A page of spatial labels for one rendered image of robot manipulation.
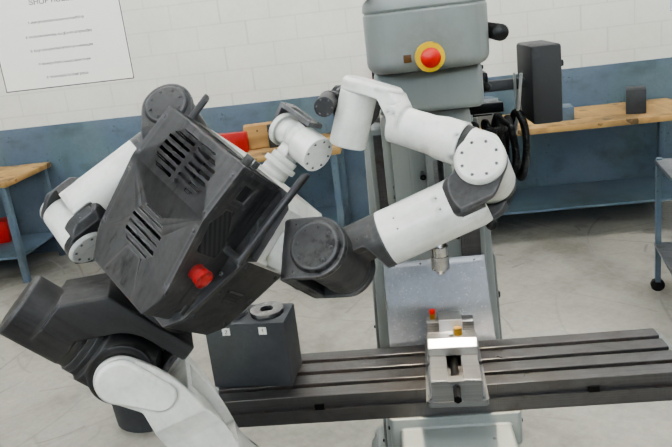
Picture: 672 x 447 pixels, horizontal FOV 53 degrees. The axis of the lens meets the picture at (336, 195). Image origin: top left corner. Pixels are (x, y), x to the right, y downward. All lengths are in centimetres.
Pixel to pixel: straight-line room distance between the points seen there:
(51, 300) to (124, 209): 20
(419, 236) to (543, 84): 94
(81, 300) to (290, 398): 77
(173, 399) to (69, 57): 539
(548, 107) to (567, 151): 427
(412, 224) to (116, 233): 48
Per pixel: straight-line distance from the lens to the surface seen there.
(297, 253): 102
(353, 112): 114
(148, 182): 110
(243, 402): 183
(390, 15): 140
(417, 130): 108
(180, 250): 104
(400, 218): 103
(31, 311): 121
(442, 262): 172
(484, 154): 101
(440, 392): 168
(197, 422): 129
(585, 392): 184
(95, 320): 120
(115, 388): 123
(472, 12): 142
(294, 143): 118
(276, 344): 180
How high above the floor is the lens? 186
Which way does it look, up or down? 15 degrees down
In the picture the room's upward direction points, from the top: 7 degrees counter-clockwise
